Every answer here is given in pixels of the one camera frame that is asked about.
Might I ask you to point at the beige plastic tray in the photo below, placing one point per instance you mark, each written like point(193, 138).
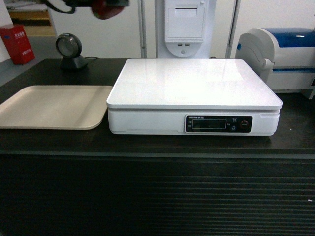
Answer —
point(55, 107)

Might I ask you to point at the white digital checkout scale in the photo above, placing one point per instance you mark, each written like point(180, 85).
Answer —
point(192, 97)

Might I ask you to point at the dark red mango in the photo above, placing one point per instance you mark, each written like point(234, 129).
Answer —
point(102, 11)

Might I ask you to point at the red fire extinguisher box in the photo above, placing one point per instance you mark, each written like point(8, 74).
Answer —
point(17, 44)

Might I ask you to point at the black slatted checkout counter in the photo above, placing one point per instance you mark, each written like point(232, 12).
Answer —
point(97, 183)

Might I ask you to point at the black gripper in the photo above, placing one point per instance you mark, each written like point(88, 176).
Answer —
point(73, 4)

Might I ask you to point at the white blue label printer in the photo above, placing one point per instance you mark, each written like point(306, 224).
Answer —
point(284, 58)

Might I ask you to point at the black barcode scanner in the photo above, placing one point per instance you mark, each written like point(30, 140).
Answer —
point(69, 47)

